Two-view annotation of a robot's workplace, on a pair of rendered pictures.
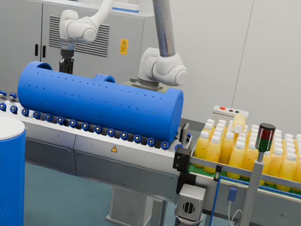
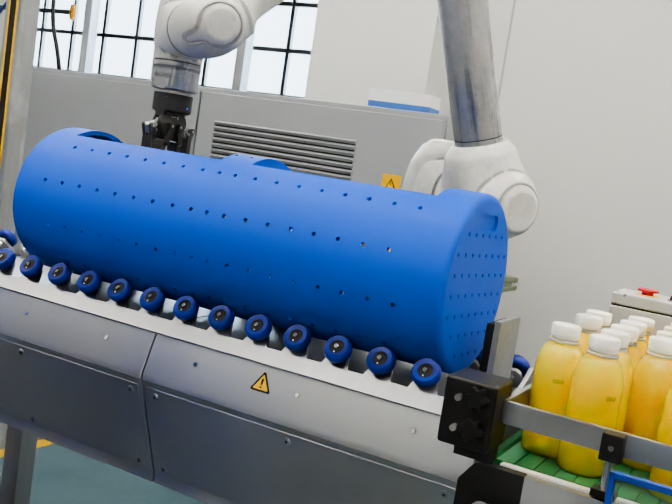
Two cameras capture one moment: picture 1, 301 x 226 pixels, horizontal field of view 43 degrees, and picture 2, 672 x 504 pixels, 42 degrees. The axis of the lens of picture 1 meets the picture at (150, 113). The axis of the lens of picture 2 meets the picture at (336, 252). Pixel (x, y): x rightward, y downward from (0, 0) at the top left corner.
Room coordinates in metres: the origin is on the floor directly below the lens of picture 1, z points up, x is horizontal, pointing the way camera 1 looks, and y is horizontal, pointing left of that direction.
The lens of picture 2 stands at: (0.52, -0.24, 1.26)
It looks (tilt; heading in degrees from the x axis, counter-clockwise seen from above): 6 degrees down; 13
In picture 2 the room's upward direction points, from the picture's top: 9 degrees clockwise
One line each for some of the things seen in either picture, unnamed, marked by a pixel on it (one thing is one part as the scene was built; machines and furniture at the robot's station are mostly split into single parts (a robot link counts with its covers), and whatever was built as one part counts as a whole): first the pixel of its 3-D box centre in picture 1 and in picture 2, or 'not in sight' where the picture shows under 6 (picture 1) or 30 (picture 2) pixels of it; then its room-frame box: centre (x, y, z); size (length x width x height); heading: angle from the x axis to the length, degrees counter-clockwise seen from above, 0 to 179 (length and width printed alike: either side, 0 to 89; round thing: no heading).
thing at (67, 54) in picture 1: (66, 56); (170, 116); (2.12, 0.51, 1.28); 0.08 x 0.07 x 0.09; 165
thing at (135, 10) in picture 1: (125, 7); (404, 103); (3.82, 0.37, 1.48); 0.24 x 0.12 x 0.08; 81
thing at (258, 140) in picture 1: (264, 142); not in sight; (1.44, -0.47, 1.18); 0.06 x 0.06 x 0.05
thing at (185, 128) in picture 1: (183, 136); (497, 357); (1.88, -0.19, 0.99); 0.10 x 0.02 x 0.12; 165
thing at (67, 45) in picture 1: (67, 44); (175, 78); (2.12, 0.51, 1.36); 0.09 x 0.09 x 0.06
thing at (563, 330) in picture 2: (204, 134); (566, 330); (1.75, -0.28, 1.07); 0.04 x 0.04 x 0.02
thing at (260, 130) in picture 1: (266, 132); not in sight; (1.44, -0.47, 1.23); 0.06 x 0.06 x 0.04
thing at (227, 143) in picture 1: (226, 150); (651, 407); (1.79, -0.41, 0.98); 0.07 x 0.07 x 0.16
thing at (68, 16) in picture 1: (70, 24); (185, 21); (2.11, 0.50, 1.46); 0.13 x 0.11 x 0.16; 40
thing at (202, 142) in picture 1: (201, 150); (554, 393); (1.75, -0.28, 0.98); 0.07 x 0.07 x 0.16
